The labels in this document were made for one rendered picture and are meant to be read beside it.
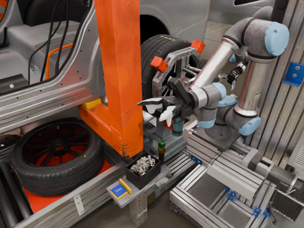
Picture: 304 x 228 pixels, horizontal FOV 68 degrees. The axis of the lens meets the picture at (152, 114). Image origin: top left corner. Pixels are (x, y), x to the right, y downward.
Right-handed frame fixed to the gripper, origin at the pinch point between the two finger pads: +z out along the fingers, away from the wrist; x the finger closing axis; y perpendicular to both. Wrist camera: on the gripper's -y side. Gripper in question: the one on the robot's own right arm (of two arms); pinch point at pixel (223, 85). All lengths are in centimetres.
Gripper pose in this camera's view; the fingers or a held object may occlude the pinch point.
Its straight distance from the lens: 197.3
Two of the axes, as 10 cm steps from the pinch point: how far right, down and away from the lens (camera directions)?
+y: 0.3, -3.9, -9.2
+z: -7.2, 6.3, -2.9
